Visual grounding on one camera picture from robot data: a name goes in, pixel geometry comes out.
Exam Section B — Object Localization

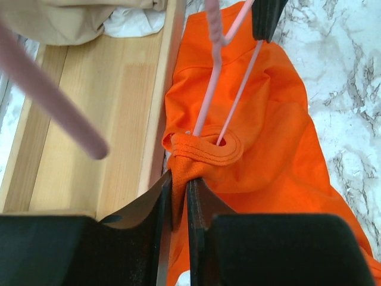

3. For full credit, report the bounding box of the beige t-shirt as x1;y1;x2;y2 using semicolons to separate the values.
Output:
1;0;167;46

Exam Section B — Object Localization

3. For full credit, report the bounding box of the pink wire hanger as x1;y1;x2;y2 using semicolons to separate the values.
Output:
0;0;264;160

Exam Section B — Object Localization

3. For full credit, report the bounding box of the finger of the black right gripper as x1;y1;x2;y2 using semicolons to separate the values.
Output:
251;0;288;42

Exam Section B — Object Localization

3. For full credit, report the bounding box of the wooden clothes rack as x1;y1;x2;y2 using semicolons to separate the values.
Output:
1;1;186;219

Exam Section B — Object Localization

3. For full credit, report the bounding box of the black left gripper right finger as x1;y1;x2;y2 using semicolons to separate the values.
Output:
186;179;376;285

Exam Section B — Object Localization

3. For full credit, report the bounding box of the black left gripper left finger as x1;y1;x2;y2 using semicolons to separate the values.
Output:
1;172;171;285

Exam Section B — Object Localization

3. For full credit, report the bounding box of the orange t-shirt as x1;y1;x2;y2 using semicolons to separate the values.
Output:
162;0;381;286

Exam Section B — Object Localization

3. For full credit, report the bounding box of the white t-shirt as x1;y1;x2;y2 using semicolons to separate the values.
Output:
104;7;165;38

